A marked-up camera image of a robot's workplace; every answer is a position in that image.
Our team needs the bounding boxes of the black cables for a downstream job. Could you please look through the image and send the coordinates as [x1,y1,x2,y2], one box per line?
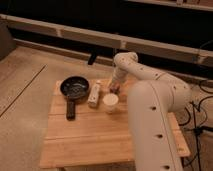
[178,79,213,171]

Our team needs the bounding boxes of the dark table leg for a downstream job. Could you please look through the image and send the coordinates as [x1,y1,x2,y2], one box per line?
[87,53,98,65]

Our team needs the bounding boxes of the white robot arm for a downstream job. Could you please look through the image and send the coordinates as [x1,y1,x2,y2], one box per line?
[110,52,191,171]

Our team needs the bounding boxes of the black frying pan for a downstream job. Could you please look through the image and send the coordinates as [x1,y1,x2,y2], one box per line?
[60,76,89,121]

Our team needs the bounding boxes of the white cup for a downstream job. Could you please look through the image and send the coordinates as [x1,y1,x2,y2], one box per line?
[103,93,119,113]

